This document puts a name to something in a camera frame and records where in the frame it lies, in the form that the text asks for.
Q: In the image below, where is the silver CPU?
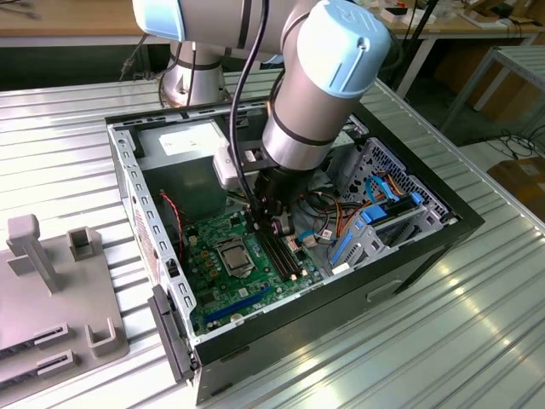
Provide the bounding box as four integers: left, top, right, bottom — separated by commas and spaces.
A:
222, 246, 251, 274

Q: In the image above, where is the metal socket cover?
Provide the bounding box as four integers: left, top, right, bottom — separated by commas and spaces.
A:
215, 238, 257, 280

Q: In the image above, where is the CPU socket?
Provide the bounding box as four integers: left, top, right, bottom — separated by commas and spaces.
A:
215, 237, 259, 281

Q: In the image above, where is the hard disk in blue carrier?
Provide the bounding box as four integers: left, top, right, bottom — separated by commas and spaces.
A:
360, 192, 425, 226

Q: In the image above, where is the grey metal disk bay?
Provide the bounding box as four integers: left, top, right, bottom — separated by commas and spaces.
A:
327, 135, 455, 278

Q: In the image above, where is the grey metal optical drive cage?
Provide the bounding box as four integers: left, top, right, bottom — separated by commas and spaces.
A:
327, 112, 370, 171

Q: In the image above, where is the grey power supply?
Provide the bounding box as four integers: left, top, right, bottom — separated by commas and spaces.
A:
138, 120, 236, 222

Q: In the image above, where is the green motherboard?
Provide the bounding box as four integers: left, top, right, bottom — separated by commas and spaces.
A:
182, 203, 325, 338

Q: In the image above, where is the blue expansion slot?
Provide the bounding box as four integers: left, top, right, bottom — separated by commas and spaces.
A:
204, 285, 273, 325

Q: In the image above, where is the black PC case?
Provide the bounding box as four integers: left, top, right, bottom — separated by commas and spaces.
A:
104, 86, 487, 406

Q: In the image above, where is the small white box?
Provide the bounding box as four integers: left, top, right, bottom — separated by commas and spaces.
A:
380, 6, 436, 25

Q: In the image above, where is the wooden desk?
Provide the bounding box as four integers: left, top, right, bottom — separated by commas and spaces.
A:
0, 0, 144, 48
382, 0, 545, 86

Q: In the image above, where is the small brown cardboard box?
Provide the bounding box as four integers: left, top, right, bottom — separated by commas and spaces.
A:
487, 156, 545, 205

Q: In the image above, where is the grey parts rack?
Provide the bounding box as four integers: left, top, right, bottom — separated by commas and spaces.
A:
0, 215, 131, 380

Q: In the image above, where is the large brown cardboard box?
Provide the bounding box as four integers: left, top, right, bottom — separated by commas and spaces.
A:
480, 63, 545, 124

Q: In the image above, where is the RAM stick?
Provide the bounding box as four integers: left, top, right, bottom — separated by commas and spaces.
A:
0, 336, 42, 354
0, 361, 43, 380

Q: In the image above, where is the grey wrist camera housing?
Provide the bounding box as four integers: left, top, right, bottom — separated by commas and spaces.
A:
212, 144, 265, 191

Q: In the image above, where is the orange red wire bundle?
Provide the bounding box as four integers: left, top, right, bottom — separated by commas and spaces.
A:
293, 187, 371, 239

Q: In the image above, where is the thick black cable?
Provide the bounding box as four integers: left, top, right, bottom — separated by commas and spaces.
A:
228, 0, 272, 210

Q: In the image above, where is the red black twisted fan wire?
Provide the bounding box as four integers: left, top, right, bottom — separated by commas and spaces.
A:
159, 192, 189, 259

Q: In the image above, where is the blue data wire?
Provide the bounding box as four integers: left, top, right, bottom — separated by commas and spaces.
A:
364, 174, 404, 205

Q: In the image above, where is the brown base plate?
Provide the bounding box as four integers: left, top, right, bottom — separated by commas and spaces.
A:
157, 72, 233, 108

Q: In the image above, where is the grey metal frame table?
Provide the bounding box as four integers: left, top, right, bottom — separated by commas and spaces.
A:
440, 44, 545, 133

